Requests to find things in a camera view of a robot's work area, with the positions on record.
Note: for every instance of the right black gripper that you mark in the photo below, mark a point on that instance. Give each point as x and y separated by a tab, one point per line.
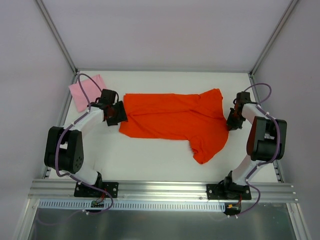
233	121

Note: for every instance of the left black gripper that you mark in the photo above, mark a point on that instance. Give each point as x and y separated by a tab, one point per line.
119	113

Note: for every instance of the orange t shirt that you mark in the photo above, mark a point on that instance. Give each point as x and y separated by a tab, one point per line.
196	118

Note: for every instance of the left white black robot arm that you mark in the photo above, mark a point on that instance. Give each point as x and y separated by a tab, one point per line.
64	147

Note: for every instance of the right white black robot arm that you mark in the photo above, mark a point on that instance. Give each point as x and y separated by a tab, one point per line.
266	140

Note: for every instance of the folded pink t shirt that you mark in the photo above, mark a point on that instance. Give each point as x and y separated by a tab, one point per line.
92	89

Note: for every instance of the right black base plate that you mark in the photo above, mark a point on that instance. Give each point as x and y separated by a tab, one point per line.
227	191

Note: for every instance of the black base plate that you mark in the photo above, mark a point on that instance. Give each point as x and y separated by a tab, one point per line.
227	191
96	188

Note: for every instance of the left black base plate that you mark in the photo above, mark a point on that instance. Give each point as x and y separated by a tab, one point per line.
96	188

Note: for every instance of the aluminium mounting rail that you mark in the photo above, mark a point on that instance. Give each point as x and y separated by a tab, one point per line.
162	191

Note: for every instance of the white slotted cable duct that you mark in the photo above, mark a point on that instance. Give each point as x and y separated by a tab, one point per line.
133	205

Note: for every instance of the right aluminium frame post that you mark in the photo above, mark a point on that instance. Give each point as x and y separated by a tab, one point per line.
273	37

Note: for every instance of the aluminium frame post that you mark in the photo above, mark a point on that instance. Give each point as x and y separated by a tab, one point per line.
273	37
56	35

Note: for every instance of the left aluminium frame post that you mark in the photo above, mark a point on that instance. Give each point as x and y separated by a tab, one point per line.
56	35

